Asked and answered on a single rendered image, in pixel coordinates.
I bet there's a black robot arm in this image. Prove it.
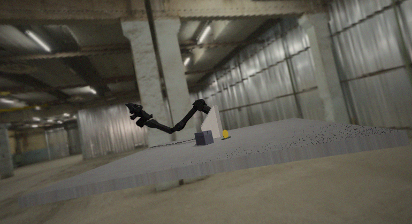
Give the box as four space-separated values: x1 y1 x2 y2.
130 99 211 134

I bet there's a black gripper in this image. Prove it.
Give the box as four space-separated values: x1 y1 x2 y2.
125 103 146 118

